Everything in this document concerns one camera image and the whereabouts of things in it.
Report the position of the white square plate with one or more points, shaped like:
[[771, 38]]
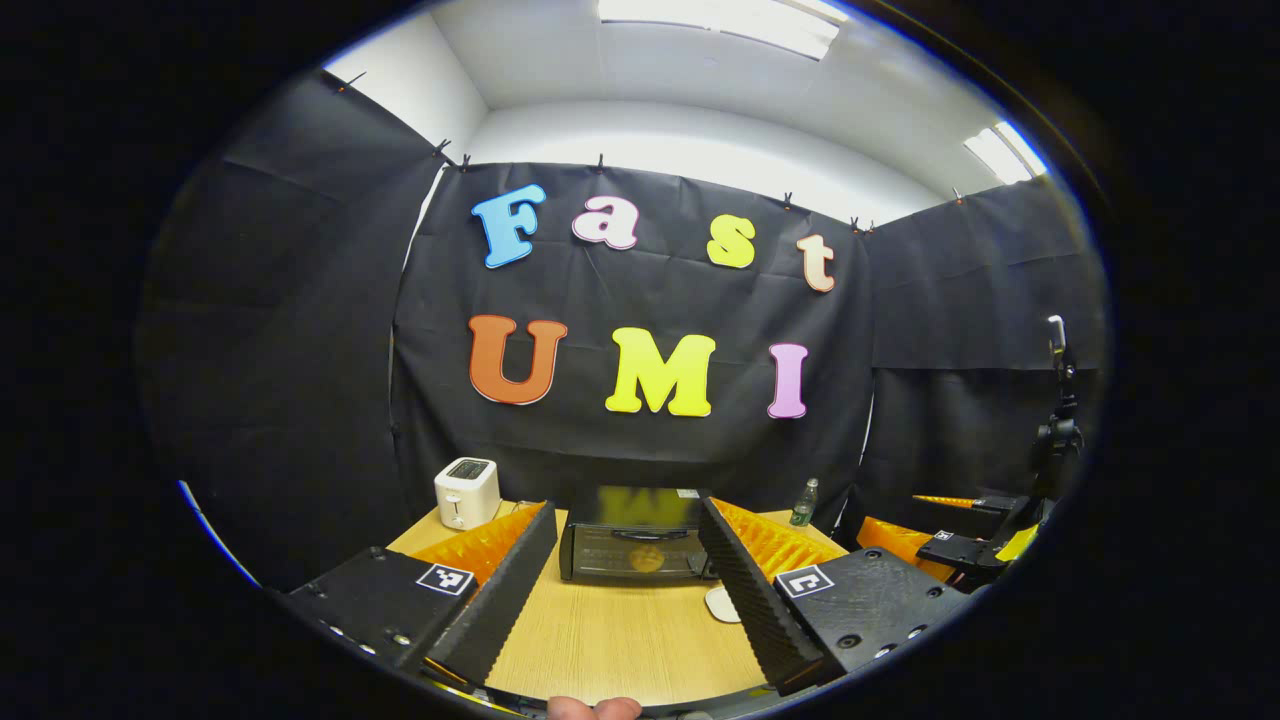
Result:
[[722, 605]]

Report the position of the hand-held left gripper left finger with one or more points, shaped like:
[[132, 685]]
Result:
[[515, 585]]

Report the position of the clear plastic water bottle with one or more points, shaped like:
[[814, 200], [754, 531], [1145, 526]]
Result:
[[804, 505]]

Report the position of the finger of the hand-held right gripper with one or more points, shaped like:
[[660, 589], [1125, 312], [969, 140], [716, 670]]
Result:
[[960, 552], [995, 503]]

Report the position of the white toaster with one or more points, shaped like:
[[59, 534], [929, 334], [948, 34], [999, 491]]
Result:
[[468, 492]]

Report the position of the small ceiling light panel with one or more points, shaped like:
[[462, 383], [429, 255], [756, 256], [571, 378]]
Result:
[[1005, 152]]

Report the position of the golden bread roll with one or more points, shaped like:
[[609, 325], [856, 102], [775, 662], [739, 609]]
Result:
[[647, 559]]

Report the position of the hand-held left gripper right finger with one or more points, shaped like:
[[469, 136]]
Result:
[[745, 590]]

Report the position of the long ceiling light panel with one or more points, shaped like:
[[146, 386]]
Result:
[[720, 20]]

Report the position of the black electric oven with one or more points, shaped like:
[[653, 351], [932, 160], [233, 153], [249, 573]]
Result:
[[600, 562]]

